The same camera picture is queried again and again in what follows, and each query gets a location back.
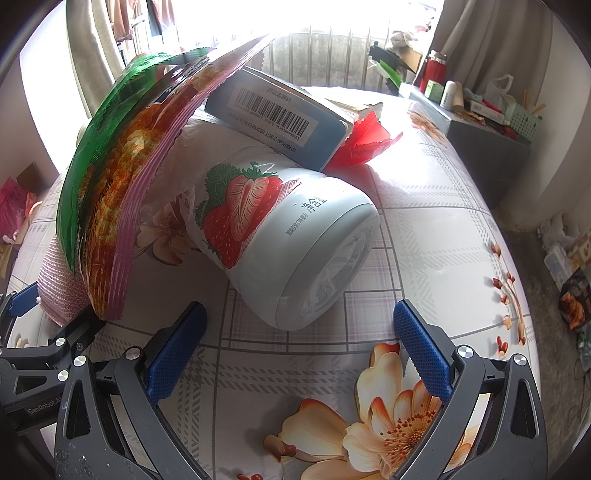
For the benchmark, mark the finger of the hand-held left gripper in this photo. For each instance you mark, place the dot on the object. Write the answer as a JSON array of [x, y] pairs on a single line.
[[69, 334], [23, 299]]

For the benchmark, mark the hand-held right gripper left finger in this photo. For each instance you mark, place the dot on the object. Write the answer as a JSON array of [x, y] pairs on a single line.
[[178, 355]]

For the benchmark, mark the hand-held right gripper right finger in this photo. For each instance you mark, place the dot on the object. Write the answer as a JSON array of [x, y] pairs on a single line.
[[422, 350]]

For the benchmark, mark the pink knitted cloth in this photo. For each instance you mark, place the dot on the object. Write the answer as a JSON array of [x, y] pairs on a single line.
[[60, 286]]

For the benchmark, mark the white strawberry drink bottle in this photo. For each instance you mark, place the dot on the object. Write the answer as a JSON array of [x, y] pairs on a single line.
[[286, 221]]

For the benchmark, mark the blue white barcode carton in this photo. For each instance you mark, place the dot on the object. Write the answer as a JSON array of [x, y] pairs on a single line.
[[277, 120]]

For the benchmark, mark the pink plastic bag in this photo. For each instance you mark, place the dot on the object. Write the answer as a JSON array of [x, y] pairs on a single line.
[[14, 207]]

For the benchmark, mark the floral tablecloth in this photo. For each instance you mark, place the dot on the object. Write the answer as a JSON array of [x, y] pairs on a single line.
[[415, 207]]

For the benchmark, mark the green orange snack bag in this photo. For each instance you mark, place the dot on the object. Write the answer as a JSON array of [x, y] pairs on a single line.
[[120, 184]]

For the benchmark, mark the tissue pack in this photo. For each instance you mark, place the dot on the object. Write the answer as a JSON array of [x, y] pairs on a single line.
[[556, 263]]

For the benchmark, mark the black bread bag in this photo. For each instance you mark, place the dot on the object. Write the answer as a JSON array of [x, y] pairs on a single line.
[[575, 297]]

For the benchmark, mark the grey cabinet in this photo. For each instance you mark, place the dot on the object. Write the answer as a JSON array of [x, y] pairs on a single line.
[[485, 152]]

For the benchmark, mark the red plastic wrapper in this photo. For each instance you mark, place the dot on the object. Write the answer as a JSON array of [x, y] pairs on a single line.
[[364, 147]]

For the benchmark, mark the red white flat box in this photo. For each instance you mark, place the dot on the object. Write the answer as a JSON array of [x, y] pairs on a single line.
[[482, 110]]

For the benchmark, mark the green plastic basket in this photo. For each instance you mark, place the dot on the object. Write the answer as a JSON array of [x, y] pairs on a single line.
[[521, 122]]

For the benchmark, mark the tan cardboard tube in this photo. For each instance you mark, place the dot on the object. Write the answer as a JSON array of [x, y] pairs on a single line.
[[458, 98]]

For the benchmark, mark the beige curtain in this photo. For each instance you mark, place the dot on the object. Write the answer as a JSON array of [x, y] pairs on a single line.
[[87, 50]]

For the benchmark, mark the small white bottle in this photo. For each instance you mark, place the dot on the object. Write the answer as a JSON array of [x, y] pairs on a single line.
[[449, 94]]

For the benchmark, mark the small green box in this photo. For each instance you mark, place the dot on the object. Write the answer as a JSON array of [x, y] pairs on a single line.
[[434, 90]]

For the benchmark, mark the white plastic bag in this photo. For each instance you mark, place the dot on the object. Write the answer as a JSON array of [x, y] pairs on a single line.
[[501, 90]]

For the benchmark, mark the green paper bag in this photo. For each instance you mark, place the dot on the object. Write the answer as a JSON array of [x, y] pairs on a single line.
[[390, 76]]

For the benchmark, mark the red thermos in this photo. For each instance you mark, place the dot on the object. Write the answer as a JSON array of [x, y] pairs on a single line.
[[431, 74]]

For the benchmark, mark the cardboard box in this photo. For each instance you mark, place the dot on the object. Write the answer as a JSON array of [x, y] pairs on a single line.
[[412, 59]]

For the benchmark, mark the hanging clothes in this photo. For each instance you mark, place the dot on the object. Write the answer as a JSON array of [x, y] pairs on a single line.
[[129, 21]]

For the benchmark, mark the metal balcony railing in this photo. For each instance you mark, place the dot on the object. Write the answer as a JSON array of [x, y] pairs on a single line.
[[323, 55]]

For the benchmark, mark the pile of clothes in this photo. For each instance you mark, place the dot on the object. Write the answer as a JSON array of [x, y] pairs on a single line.
[[406, 39]]

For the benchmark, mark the grey curtain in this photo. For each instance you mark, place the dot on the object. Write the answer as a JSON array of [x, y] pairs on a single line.
[[517, 50]]

